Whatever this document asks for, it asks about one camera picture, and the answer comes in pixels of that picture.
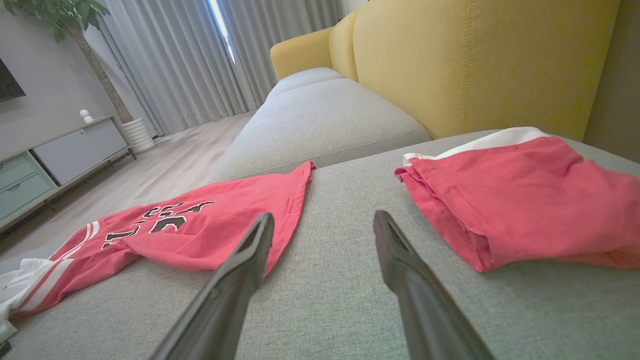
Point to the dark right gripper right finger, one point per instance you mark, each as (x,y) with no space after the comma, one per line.
(430,320)

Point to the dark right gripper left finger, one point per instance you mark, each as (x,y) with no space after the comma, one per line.
(220,310)

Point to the red jersey white sleeves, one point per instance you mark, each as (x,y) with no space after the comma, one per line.
(210,235)

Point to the red shorts white side stripe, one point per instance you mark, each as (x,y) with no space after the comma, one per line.
(525,200)

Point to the white ribbed plant pot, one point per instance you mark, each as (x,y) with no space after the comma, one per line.
(138,135)

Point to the grey green tv cabinet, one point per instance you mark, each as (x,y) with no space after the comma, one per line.
(75,152)

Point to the small white figurine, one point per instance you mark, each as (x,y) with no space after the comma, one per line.
(86,116)

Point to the grey curtain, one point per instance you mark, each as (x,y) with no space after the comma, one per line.
(175,60)
(280,35)

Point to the yellow sofa backrest cushion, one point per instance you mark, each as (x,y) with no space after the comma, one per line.
(475,60)
(344,45)

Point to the green indoor tree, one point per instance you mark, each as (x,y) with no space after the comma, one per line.
(60,15)

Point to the dark wall television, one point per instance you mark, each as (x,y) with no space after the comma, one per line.
(9,82)

